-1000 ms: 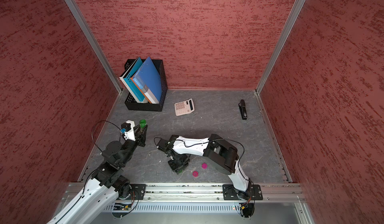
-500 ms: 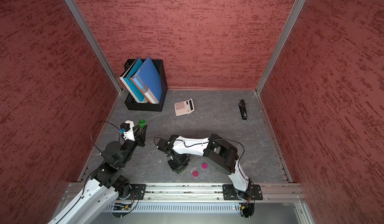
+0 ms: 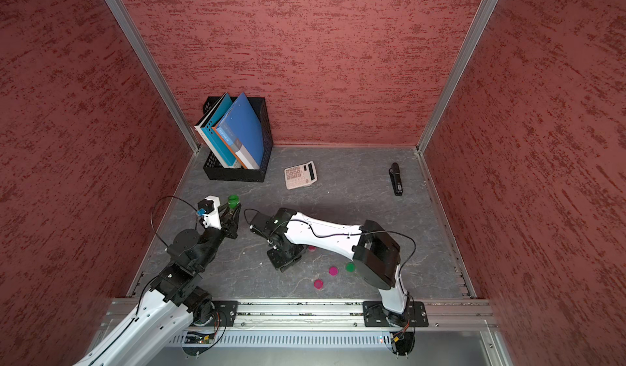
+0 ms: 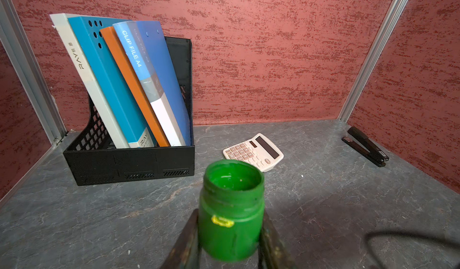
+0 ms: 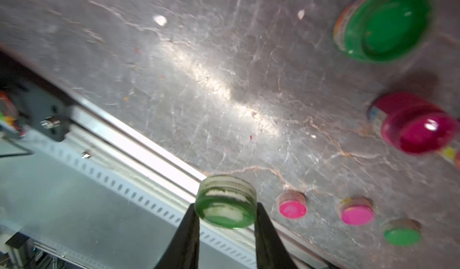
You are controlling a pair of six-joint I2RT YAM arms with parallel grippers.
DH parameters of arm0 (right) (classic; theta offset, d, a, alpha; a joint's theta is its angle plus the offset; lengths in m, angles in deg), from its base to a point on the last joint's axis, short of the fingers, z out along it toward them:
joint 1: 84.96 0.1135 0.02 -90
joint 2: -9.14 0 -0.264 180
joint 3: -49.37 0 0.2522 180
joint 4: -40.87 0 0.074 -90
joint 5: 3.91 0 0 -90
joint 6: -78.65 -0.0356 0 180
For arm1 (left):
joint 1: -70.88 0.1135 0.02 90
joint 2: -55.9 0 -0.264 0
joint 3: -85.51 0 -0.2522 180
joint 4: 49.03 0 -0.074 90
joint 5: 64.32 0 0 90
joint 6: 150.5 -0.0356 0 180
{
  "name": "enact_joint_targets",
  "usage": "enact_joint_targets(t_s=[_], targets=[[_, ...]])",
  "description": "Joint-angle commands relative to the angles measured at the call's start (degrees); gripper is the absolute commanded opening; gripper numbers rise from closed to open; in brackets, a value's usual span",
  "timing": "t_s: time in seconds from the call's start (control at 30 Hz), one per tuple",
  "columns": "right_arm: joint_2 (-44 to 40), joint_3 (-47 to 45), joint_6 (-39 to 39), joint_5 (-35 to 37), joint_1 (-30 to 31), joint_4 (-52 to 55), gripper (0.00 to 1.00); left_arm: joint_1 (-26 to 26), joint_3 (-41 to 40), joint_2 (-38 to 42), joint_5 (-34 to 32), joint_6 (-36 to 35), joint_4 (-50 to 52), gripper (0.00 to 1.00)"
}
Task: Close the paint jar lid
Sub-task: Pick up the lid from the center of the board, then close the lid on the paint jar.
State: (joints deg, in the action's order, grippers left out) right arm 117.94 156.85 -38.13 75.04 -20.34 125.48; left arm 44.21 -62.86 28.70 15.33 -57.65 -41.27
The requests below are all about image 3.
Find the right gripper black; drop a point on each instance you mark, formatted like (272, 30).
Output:
(283, 263)

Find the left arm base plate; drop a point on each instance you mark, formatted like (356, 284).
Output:
(213, 313)

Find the pink calculator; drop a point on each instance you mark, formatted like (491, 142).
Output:
(301, 176)

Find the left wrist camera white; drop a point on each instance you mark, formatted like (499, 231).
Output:
(208, 212)

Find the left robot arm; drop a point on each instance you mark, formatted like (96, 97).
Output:
(173, 300)

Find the black mesh file holder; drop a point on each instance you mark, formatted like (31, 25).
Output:
(215, 171)

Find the black stapler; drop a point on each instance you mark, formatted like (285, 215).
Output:
(395, 177)

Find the teal book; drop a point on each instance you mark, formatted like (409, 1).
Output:
(213, 112)

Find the blue book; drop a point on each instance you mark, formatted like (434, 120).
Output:
(242, 129)

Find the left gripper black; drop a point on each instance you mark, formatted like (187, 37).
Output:
(230, 223)

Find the green paint jar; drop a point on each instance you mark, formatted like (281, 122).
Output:
(233, 201)

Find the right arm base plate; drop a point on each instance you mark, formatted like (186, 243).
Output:
(414, 316)

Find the orange spine book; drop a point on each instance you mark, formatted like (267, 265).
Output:
(231, 159)

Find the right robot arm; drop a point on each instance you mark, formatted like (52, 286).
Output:
(373, 251)

